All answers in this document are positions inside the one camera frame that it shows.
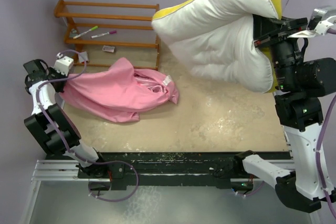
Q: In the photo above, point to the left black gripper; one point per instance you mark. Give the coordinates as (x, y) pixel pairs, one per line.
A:
(52, 71)

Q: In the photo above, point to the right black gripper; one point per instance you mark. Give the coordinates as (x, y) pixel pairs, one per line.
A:
(269, 29)

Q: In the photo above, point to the white yellow pillow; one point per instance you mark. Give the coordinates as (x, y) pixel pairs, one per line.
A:
(214, 39)

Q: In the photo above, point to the pink satin pillowcase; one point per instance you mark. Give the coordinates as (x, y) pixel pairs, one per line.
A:
(120, 93)

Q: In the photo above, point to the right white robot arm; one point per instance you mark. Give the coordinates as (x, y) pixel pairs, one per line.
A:
(323, 71)

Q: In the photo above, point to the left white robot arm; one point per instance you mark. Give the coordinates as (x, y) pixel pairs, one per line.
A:
(48, 124)

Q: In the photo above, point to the white red eraser box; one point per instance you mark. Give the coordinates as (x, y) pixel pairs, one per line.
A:
(83, 57)

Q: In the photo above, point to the small white card packet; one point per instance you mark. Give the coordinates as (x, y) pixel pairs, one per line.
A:
(110, 49)

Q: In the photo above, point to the green capped marker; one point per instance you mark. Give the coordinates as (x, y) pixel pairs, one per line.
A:
(85, 32)

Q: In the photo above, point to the magenta capped marker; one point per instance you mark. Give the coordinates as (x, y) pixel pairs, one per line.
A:
(104, 34)

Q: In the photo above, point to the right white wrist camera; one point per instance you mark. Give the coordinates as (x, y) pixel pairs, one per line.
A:
(322, 22)

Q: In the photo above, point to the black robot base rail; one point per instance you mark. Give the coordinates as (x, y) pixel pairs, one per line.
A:
(213, 169)

